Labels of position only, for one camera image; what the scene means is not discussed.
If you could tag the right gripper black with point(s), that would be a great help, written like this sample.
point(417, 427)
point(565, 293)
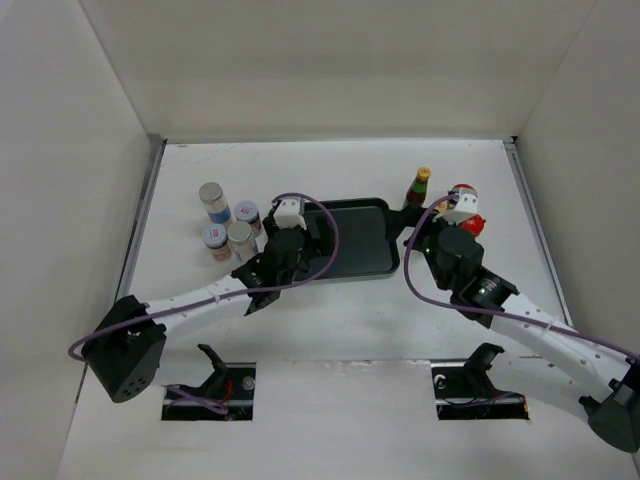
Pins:
point(426, 225)

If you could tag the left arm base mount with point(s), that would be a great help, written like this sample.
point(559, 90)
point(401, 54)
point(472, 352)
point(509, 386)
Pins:
point(226, 395)

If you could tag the black plastic tray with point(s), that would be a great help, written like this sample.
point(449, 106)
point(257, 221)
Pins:
point(353, 234)

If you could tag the chili jar red lid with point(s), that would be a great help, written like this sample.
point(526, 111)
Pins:
point(458, 191)
point(475, 225)

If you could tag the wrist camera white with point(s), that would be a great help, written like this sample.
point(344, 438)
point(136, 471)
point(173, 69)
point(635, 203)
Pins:
point(462, 206)
point(289, 213)

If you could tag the sauce bottle yellow cap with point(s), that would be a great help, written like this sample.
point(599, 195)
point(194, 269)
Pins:
point(417, 191)

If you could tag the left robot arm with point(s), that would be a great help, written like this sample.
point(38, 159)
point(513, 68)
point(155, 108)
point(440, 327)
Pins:
point(125, 351)

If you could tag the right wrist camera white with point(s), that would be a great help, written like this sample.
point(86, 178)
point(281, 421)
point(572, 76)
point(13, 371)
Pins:
point(462, 206)

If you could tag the tall peppercorn jar blue label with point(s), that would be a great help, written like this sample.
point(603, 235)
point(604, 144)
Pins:
point(212, 196)

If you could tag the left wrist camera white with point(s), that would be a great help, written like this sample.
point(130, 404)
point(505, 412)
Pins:
point(289, 213)

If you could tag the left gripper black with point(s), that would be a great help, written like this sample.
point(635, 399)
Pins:
point(309, 255)

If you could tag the small spice jar white lid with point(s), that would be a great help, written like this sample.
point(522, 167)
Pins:
point(248, 212)

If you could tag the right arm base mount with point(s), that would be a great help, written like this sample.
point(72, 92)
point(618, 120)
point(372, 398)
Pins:
point(464, 392)

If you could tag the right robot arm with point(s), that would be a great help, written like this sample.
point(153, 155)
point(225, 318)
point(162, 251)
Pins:
point(591, 379)

